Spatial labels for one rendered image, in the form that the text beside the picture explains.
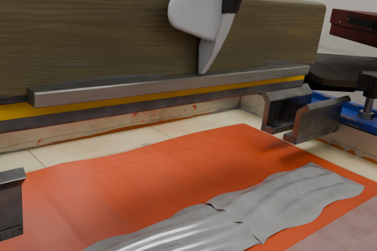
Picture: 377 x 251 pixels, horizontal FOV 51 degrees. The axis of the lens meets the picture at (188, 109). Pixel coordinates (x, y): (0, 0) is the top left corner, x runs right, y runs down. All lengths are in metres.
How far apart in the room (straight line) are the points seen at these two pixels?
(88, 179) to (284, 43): 0.24
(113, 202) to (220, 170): 0.13
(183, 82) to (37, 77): 0.11
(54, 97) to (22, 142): 0.21
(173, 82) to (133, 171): 0.14
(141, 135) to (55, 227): 0.21
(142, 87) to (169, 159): 0.17
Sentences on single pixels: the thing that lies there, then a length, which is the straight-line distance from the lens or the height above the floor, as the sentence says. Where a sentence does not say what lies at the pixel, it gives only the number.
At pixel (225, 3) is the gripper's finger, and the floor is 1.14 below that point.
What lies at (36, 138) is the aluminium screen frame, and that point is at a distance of 0.47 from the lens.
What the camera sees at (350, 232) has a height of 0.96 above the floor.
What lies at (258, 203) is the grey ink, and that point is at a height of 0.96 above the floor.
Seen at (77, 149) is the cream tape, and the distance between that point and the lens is 0.47.
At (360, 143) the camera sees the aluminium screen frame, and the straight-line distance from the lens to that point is 0.56.
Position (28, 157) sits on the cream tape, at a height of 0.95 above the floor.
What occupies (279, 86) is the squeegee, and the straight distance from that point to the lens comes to 0.46.
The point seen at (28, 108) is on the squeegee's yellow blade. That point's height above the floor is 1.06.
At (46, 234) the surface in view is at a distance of 0.34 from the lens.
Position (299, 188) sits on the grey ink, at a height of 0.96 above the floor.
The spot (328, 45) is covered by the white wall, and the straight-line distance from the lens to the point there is 2.57.
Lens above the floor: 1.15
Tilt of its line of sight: 18 degrees down
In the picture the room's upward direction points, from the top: 6 degrees clockwise
